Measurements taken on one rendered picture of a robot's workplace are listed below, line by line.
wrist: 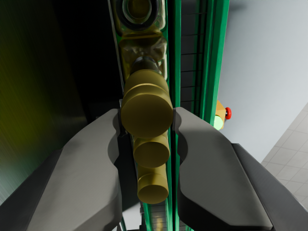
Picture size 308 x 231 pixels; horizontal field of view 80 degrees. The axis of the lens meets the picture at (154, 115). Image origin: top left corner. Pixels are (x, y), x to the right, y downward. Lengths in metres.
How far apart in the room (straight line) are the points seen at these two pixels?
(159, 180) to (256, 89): 0.54
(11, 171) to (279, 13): 0.64
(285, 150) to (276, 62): 1.60
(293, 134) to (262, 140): 1.30
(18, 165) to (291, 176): 2.51
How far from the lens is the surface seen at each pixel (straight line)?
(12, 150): 0.21
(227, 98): 0.66
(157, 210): 0.78
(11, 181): 0.21
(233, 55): 0.61
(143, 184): 0.21
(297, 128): 2.10
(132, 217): 0.81
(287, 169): 2.45
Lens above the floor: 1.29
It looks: 59 degrees down
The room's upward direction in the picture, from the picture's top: 174 degrees clockwise
